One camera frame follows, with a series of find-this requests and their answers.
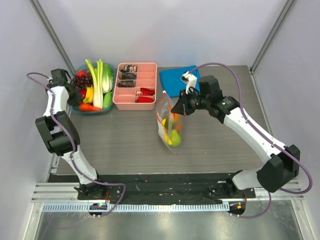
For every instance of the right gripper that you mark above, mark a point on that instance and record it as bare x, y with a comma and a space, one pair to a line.
185, 103

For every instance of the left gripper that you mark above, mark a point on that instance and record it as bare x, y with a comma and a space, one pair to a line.
78, 97

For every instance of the orange carrot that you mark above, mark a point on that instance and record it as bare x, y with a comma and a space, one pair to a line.
85, 107

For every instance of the green orange mango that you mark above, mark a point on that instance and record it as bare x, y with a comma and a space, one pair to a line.
174, 122

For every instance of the purple grape bunch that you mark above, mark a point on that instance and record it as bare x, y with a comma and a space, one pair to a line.
82, 81

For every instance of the clear zip top bag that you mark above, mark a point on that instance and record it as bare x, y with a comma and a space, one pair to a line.
163, 110

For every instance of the green pear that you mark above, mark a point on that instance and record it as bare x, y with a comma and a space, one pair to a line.
175, 138

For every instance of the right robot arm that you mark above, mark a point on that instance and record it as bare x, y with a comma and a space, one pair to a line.
278, 168

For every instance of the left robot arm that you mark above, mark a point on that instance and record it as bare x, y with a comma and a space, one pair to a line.
60, 136

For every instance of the teal food bowl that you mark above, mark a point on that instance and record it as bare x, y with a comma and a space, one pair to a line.
76, 110

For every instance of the red strawberry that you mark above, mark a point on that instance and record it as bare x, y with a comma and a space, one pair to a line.
83, 93

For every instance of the yellow banana bunch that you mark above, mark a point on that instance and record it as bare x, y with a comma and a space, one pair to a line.
88, 99

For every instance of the red apple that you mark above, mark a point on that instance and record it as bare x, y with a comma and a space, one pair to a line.
81, 74

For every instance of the blue folded cloth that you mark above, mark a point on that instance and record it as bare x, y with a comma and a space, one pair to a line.
171, 82

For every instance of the green celery stalks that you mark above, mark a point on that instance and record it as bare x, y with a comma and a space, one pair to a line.
97, 75

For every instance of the green lettuce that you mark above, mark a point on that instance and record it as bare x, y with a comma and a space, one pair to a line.
107, 85

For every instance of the pink divided tray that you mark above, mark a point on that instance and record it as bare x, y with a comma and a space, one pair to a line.
124, 98

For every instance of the dark sushi roll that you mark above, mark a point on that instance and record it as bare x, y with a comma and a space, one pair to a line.
128, 76
126, 84
129, 68

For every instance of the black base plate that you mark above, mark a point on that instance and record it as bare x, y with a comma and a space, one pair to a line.
161, 189

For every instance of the perforated cable rail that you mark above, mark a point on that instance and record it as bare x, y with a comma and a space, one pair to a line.
97, 207

